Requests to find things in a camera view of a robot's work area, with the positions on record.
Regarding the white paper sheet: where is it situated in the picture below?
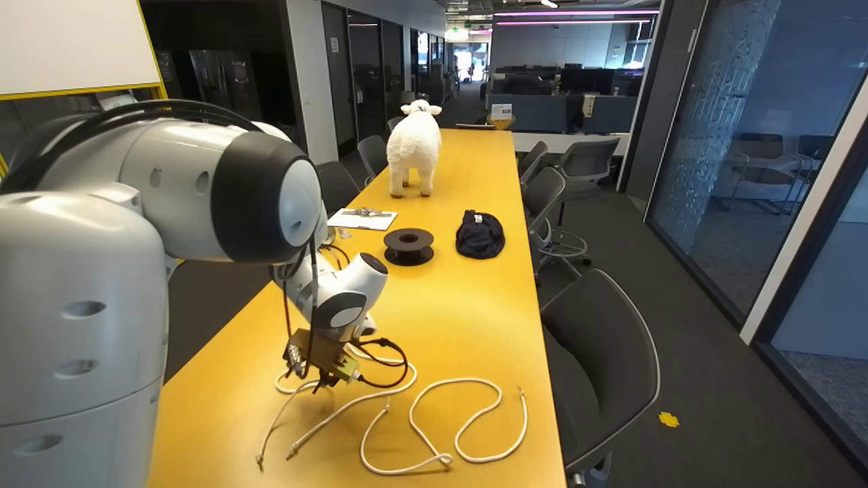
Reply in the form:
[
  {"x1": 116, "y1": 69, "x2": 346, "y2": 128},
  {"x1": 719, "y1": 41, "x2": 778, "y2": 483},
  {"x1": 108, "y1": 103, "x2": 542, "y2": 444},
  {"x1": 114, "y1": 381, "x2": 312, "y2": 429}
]
[{"x1": 326, "y1": 205, "x2": 400, "y2": 232}]

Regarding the tan wrist camera mount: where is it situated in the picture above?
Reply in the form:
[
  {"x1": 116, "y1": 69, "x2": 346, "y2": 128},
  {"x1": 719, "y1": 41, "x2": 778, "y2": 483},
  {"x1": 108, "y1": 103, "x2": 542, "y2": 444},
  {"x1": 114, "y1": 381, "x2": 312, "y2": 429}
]
[{"x1": 285, "y1": 324, "x2": 358, "y2": 388}]

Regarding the white plush sheep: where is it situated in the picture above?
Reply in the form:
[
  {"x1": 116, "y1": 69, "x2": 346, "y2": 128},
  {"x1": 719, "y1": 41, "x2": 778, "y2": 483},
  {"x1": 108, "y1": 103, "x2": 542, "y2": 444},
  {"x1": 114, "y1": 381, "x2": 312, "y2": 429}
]
[{"x1": 384, "y1": 97, "x2": 445, "y2": 201}]

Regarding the black crumpled cloth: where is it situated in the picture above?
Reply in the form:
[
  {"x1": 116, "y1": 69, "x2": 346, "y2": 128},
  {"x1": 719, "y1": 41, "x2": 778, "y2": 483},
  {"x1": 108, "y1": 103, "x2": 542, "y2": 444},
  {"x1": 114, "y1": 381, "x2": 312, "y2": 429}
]
[{"x1": 453, "y1": 209, "x2": 508, "y2": 262}]

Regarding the whiteboard with yellow frame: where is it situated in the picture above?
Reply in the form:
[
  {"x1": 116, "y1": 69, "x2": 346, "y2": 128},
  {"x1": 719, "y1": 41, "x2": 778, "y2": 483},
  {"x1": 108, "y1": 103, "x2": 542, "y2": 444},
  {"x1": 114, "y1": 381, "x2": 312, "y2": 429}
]
[{"x1": 0, "y1": 0, "x2": 170, "y2": 103}]

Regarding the black empty spool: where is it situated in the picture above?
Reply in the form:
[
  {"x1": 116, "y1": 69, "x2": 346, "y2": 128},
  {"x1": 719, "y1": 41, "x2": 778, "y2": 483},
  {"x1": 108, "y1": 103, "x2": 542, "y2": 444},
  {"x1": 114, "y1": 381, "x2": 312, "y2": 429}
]
[{"x1": 383, "y1": 225, "x2": 437, "y2": 267}]

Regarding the grey background table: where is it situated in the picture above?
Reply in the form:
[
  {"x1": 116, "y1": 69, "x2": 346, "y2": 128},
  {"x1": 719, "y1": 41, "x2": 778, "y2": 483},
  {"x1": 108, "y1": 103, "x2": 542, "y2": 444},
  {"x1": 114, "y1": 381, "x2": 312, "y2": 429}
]
[{"x1": 509, "y1": 129, "x2": 628, "y2": 158}]

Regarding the textured grey column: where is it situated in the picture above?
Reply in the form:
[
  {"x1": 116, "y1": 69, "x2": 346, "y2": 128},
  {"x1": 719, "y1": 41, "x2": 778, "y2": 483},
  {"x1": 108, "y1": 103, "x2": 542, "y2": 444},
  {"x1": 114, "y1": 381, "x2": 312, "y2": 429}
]
[{"x1": 645, "y1": 0, "x2": 783, "y2": 319}]

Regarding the white glass wall frame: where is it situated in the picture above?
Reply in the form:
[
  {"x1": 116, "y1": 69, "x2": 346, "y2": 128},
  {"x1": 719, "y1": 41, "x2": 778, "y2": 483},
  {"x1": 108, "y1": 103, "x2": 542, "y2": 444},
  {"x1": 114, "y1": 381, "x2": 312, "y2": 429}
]
[{"x1": 738, "y1": 76, "x2": 868, "y2": 346}]

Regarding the chair behind glass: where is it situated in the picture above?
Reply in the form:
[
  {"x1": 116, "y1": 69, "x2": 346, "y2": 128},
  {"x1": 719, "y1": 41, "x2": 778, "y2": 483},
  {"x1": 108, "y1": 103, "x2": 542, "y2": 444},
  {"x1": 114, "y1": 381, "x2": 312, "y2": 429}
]
[{"x1": 721, "y1": 132, "x2": 817, "y2": 214}]

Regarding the pink ceiling light strip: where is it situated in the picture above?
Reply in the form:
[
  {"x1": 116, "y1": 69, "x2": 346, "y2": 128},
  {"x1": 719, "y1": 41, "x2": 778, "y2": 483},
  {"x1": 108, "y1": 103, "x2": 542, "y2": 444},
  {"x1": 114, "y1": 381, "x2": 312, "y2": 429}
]
[{"x1": 493, "y1": 8, "x2": 662, "y2": 26}]

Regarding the grey office chair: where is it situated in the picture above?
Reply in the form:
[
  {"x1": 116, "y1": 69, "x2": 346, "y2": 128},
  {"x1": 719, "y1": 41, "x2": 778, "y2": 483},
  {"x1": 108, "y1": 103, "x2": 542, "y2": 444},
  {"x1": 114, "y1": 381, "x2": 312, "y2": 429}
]
[
  {"x1": 552, "y1": 132, "x2": 622, "y2": 186},
  {"x1": 315, "y1": 160, "x2": 364, "y2": 214},
  {"x1": 356, "y1": 132, "x2": 391, "y2": 179},
  {"x1": 517, "y1": 139, "x2": 550, "y2": 185},
  {"x1": 521, "y1": 166, "x2": 592, "y2": 266},
  {"x1": 540, "y1": 266, "x2": 664, "y2": 476}
]

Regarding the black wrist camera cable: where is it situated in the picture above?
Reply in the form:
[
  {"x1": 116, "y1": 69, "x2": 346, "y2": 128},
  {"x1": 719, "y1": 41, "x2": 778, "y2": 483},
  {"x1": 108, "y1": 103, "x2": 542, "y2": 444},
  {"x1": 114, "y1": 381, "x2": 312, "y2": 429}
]
[{"x1": 349, "y1": 336, "x2": 413, "y2": 389}]

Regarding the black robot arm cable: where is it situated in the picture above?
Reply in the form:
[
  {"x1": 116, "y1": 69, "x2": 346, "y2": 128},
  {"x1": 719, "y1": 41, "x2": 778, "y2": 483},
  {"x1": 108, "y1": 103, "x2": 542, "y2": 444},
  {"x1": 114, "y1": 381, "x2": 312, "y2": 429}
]
[{"x1": 7, "y1": 95, "x2": 326, "y2": 388}]

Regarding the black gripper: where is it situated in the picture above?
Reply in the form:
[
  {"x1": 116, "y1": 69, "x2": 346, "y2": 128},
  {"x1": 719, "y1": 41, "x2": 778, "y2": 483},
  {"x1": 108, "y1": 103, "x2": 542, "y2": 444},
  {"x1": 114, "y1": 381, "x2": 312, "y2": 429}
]
[{"x1": 303, "y1": 353, "x2": 358, "y2": 389}]

